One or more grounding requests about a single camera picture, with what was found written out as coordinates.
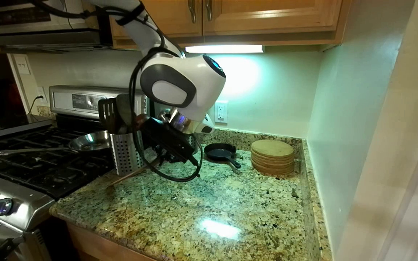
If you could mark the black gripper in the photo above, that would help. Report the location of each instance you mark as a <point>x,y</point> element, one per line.
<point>166,137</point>

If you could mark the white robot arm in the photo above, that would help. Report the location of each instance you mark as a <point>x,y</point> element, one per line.
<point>187,85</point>

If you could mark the perforated steel utensil holder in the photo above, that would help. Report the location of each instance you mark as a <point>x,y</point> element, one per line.
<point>125,156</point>

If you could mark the small black cast-iron skillet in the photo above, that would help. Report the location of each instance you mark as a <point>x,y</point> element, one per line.
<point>222,154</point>

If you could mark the black spatula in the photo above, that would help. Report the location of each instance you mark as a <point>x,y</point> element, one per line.
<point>108,115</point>

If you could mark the stainless steel frying pan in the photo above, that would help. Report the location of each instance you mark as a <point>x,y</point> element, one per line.
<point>89,143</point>

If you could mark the under-cabinet light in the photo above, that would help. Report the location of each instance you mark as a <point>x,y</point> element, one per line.
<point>224,50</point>

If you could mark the wooden lower cabinet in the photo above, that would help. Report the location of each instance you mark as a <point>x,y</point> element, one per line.
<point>93,247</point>

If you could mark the stainless steel stove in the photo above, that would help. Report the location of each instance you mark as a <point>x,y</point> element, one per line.
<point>32,183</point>

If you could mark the stainless steel microwave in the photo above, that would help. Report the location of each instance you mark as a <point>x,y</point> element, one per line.
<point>26,28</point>

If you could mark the white wall outlet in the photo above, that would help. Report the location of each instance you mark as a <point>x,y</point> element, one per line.
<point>221,114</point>

